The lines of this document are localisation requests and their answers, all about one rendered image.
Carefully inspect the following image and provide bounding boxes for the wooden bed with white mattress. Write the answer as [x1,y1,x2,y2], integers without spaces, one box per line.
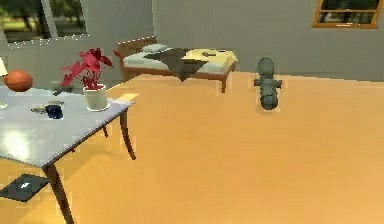
[117,35,240,94]

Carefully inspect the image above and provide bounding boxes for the dark brown blanket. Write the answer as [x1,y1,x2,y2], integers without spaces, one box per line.
[143,47,210,83]

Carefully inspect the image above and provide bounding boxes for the grey pillow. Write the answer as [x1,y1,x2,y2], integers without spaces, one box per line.
[140,43,169,54]

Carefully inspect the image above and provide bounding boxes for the grey green dumbbell shape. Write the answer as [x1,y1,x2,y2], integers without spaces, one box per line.
[253,57,283,111]

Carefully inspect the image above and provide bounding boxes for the red house plant white pot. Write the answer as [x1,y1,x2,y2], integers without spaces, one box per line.
[59,47,122,113]

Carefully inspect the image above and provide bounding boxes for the dark blue small object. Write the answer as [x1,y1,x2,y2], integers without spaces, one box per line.
[45,104,65,120]

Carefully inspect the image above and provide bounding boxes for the white table with brown legs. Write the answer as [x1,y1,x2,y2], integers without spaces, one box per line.
[0,84,138,224]

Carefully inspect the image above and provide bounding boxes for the orange basketball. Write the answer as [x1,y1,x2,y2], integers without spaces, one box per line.
[3,69,34,93]

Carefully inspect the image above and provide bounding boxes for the large white framed window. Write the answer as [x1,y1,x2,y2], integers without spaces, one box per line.
[0,0,88,44]

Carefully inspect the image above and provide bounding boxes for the wooden framed window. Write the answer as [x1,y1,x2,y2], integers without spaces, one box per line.
[311,0,384,30]

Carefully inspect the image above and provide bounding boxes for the dark grey flat square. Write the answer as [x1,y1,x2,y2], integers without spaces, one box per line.
[0,173,50,204]

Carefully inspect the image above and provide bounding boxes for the white lamp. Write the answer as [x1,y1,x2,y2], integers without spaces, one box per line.
[0,55,9,111]

